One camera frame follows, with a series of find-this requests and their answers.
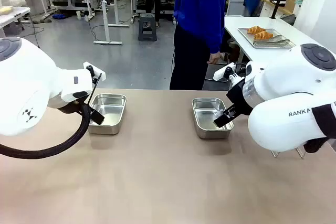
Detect golden croissant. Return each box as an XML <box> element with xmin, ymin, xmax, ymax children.
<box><xmin>247</xmin><ymin>25</ymin><xmax>267</xmax><ymax>35</ymax></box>
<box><xmin>254</xmin><ymin>30</ymin><xmax>274</xmax><ymax>41</ymax></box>

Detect black right arm cable sleeve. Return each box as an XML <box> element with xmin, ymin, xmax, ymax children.
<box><xmin>303</xmin><ymin>102</ymin><xmax>336</xmax><ymax>154</ymax></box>

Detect metal baking tray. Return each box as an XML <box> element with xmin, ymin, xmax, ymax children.
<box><xmin>237</xmin><ymin>27</ymin><xmax>296</xmax><ymax>50</ymax></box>

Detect person in blue hoodie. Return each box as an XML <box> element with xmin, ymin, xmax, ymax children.
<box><xmin>169</xmin><ymin>0</ymin><xmax>228</xmax><ymax>91</ymax></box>

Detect white table with bread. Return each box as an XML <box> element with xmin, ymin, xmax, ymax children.
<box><xmin>0</xmin><ymin>5</ymin><xmax>32</xmax><ymax>31</ymax></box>

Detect white side table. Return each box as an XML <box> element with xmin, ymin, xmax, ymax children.
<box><xmin>224</xmin><ymin>15</ymin><xmax>316</xmax><ymax>65</ymax></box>

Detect person's left forearm blue sleeve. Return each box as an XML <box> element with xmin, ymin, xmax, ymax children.
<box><xmin>207</xmin><ymin>11</ymin><xmax>228</xmax><ymax>55</ymax></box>

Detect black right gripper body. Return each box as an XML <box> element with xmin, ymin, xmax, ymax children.
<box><xmin>226</xmin><ymin>77</ymin><xmax>254</xmax><ymax>116</ymax></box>

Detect steel rectangular food container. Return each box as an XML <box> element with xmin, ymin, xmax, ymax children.
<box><xmin>191</xmin><ymin>97</ymin><xmax>235</xmax><ymax>140</ymax></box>
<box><xmin>88</xmin><ymin>93</ymin><xmax>128</xmax><ymax>135</ymax></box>

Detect person's left hand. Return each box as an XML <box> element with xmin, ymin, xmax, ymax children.
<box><xmin>206</xmin><ymin>51</ymin><xmax>222</xmax><ymax>65</ymax></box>

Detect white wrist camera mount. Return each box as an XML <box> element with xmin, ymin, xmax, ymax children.
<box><xmin>213</xmin><ymin>62</ymin><xmax>246</xmax><ymax>83</ymax></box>
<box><xmin>83</xmin><ymin>61</ymin><xmax>107</xmax><ymax>81</ymax></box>

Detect steel tongs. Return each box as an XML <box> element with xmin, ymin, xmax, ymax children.
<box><xmin>253</xmin><ymin>35</ymin><xmax>291</xmax><ymax>48</ymax></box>

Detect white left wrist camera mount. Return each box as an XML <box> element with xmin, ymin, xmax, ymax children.
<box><xmin>83</xmin><ymin>61</ymin><xmax>107</xmax><ymax>81</ymax></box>

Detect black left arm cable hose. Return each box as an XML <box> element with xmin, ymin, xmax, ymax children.
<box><xmin>0</xmin><ymin>102</ymin><xmax>91</xmax><ymax>160</ymax></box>

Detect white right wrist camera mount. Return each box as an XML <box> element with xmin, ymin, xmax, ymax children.
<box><xmin>213</xmin><ymin>62</ymin><xmax>246</xmax><ymax>83</ymax></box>

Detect grey plastic step stool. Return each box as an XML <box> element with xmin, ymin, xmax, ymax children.
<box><xmin>138</xmin><ymin>13</ymin><xmax>158</xmax><ymax>42</ymax></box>

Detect steel wire lid rack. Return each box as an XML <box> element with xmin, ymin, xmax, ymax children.
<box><xmin>269</xmin><ymin>147</ymin><xmax>306</xmax><ymax>159</ymax></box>

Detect thin black camera cable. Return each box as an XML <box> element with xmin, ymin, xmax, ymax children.
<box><xmin>87</xmin><ymin>72</ymin><xmax>103</xmax><ymax>106</ymax></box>

